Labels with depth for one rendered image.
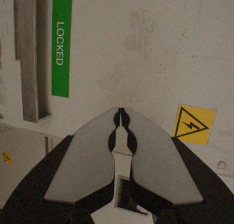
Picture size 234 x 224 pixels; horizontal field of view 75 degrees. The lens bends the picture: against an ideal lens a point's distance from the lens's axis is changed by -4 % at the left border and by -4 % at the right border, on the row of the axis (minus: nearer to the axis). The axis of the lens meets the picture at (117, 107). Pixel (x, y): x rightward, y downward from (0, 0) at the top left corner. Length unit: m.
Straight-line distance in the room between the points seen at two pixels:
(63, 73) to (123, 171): 0.51
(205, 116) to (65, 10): 0.26
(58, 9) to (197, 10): 0.20
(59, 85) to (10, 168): 0.81
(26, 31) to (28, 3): 0.04
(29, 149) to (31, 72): 0.65
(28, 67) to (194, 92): 0.25
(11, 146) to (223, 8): 0.95
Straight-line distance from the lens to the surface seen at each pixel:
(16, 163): 1.00
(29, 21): 0.28
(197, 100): 0.25
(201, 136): 0.27
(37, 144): 0.84
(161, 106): 0.25
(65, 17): 0.29
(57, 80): 0.29
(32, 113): 0.29
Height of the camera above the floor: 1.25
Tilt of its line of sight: 13 degrees down
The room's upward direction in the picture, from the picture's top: 100 degrees clockwise
